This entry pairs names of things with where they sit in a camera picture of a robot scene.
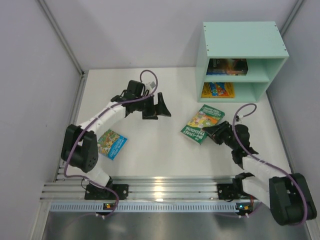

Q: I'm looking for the green Treehouse book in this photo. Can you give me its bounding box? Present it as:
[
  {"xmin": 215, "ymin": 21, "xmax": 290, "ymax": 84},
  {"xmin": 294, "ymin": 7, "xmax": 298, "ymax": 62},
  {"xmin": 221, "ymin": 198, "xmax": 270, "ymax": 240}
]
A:
[{"xmin": 180, "ymin": 104, "xmax": 225, "ymax": 145}]

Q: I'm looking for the yellow 130-Storey Treehouse book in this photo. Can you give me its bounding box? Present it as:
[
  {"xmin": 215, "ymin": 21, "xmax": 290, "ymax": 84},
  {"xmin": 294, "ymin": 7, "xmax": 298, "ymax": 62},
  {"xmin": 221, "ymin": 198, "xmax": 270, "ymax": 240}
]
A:
[{"xmin": 201, "ymin": 82, "xmax": 236, "ymax": 99}]

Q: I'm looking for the blue Treehouse book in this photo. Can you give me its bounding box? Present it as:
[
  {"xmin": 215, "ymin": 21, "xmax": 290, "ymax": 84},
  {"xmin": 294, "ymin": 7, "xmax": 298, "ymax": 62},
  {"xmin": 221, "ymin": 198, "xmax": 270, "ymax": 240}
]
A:
[{"xmin": 97, "ymin": 129, "xmax": 128, "ymax": 160}]

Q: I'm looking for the Animal Farm book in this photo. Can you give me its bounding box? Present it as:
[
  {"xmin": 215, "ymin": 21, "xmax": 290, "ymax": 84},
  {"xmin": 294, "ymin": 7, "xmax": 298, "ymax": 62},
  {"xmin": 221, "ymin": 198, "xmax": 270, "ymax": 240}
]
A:
[{"xmin": 206, "ymin": 72, "xmax": 227, "ymax": 76}]

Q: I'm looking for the Three Days to See book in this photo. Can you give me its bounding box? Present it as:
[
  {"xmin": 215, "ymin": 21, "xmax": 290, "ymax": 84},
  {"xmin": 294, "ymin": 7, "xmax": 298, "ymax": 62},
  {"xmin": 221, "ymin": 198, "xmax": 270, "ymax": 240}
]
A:
[{"xmin": 207, "ymin": 58, "xmax": 248, "ymax": 73}]

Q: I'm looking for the A Tale of Two Cities book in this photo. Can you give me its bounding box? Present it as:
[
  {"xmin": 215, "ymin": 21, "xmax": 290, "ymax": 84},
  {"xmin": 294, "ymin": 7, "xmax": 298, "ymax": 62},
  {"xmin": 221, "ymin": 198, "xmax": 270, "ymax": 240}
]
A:
[{"xmin": 226, "ymin": 70, "xmax": 248, "ymax": 76}]

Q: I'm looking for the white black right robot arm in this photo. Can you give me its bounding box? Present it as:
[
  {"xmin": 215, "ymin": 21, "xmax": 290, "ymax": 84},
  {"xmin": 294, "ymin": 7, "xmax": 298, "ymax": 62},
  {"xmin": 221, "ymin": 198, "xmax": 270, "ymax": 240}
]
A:
[{"xmin": 202, "ymin": 121, "xmax": 318, "ymax": 226}]

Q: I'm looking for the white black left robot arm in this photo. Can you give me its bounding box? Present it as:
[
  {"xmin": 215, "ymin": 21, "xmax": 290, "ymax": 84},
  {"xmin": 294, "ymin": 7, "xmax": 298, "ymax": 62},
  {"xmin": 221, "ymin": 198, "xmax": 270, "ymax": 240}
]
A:
[{"xmin": 61, "ymin": 80, "xmax": 171, "ymax": 190}]

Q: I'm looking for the mint green shelf cabinet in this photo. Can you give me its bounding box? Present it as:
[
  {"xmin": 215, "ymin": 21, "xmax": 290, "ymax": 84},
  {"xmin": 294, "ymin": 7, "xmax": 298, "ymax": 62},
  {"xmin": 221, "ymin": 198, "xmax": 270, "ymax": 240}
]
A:
[{"xmin": 195, "ymin": 21, "xmax": 289, "ymax": 103}]

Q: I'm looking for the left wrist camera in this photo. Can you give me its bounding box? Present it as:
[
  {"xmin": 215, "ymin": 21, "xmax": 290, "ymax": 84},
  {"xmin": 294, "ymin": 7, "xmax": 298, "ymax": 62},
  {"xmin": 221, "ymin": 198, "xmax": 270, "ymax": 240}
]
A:
[{"xmin": 145, "ymin": 81, "xmax": 157, "ymax": 92}]

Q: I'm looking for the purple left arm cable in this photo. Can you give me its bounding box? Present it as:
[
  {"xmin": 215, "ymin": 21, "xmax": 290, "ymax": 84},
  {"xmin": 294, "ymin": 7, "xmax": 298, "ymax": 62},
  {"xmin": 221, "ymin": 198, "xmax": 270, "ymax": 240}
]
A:
[{"xmin": 64, "ymin": 69, "xmax": 160, "ymax": 218}]

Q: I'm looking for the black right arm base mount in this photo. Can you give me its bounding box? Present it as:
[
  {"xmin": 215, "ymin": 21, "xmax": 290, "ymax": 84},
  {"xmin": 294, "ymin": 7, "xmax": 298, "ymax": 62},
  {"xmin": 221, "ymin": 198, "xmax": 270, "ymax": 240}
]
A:
[{"xmin": 217, "ymin": 172, "xmax": 254, "ymax": 202}]

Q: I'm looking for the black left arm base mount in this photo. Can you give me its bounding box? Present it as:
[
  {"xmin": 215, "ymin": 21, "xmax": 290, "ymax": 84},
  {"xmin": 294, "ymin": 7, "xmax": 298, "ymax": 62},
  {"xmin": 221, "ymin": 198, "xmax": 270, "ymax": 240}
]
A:
[{"xmin": 84, "ymin": 179, "xmax": 129, "ymax": 200}]

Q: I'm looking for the aluminium rail frame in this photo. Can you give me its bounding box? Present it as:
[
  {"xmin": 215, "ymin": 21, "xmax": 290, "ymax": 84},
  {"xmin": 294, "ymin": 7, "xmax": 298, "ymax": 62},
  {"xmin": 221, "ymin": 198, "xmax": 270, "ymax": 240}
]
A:
[{"xmin": 37, "ymin": 0, "xmax": 313, "ymax": 203}]

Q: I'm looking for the grey slotted cable duct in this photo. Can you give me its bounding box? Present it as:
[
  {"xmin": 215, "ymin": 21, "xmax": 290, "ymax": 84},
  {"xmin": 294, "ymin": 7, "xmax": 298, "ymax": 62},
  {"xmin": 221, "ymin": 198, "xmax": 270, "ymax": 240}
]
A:
[{"xmin": 49, "ymin": 201, "xmax": 250, "ymax": 213}]

